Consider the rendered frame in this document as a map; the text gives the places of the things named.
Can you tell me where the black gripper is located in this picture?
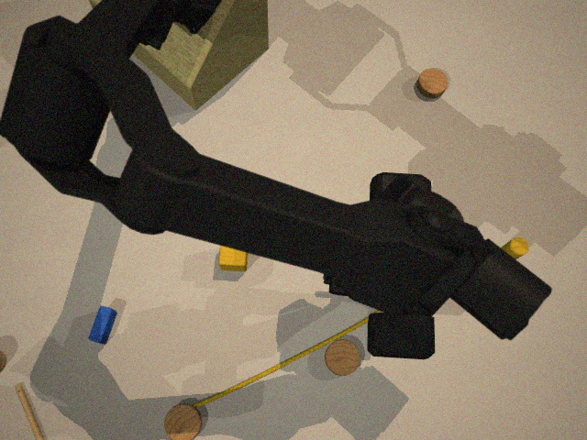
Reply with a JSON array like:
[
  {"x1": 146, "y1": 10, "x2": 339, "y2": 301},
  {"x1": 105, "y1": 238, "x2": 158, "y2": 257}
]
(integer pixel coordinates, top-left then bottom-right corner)
[{"x1": 367, "y1": 172, "x2": 435, "y2": 359}]

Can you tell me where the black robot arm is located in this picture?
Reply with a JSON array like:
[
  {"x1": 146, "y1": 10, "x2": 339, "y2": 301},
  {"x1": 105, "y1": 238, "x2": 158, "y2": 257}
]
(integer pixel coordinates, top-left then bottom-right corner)
[{"x1": 0, "y1": 0, "x2": 552, "y2": 340}]

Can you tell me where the yellow string with wooden stick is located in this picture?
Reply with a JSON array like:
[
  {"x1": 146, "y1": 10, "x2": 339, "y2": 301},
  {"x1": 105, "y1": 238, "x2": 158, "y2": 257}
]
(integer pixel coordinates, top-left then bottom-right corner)
[{"x1": 193, "y1": 316, "x2": 369, "y2": 408}]

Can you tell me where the blue rectangular block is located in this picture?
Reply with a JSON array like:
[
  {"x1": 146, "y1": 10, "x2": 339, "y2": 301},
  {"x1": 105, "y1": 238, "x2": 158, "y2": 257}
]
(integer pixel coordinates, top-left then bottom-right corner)
[{"x1": 89, "y1": 306, "x2": 117, "y2": 345}]

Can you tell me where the short yellow cylinder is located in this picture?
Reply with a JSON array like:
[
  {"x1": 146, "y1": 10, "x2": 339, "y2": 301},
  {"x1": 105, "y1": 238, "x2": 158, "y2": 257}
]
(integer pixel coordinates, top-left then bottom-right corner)
[{"x1": 502, "y1": 237, "x2": 528, "y2": 259}]

